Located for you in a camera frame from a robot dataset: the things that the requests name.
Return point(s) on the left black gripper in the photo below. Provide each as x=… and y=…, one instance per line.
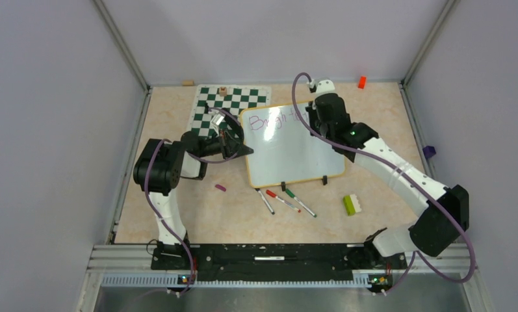
x=230, y=145

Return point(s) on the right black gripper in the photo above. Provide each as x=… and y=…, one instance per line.
x=312, y=114

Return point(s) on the yellow framed whiteboard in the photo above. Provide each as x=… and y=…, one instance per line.
x=283, y=149

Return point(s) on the purple marker cap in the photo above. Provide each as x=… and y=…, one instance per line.
x=220, y=187

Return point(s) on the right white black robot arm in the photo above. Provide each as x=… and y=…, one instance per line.
x=437, y=206

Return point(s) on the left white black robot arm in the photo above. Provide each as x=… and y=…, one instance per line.
x=160, y=167

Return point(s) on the blue whiteboard marker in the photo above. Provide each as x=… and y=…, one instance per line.
x=265, y=201

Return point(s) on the red whiteboard marker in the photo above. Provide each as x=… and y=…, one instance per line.
x=274, y=195

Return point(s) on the green whiteboard marker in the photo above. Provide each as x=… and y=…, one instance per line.
x=300, y=202

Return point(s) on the orange red block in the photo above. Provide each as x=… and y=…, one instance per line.
x=362, y=82

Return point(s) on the green white chessboard mat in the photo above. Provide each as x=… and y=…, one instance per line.
x=239, y=98

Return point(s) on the green white toy brick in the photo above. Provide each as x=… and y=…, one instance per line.
x=351, y=204

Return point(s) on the purple block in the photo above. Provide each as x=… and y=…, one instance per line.
x=429, y=152

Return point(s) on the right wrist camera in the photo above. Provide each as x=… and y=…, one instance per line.
x=319, y=87

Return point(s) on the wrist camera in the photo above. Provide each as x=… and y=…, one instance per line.
x=216, y=122
x=319, y=87

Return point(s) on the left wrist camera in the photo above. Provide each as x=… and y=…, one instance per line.
x=216, y=122

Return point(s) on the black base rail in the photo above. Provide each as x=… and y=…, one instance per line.
x=264, y=262

